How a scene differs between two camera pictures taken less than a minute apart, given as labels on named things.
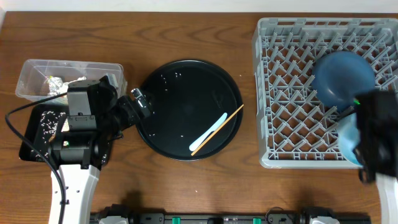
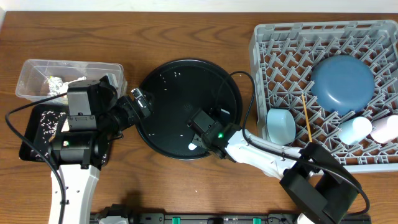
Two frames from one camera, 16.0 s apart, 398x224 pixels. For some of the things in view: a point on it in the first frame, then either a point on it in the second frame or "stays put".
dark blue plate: [339, 76] stays put
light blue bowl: [348, 139] -> [280, 126]
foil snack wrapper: [55, 83] stays put
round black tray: [186, 98] stays put
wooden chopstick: [218, 129] -> [308, 118]
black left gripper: [131, 109] stays put
